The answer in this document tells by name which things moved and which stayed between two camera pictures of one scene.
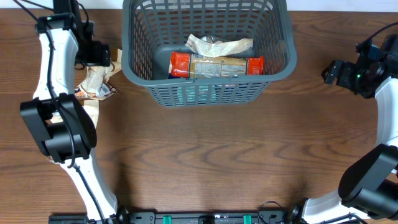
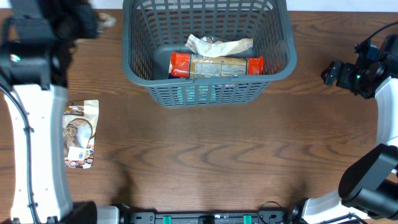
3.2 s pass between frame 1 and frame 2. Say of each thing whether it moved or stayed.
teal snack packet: stayed
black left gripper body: moved
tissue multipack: moved
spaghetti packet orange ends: stayed
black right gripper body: stayed
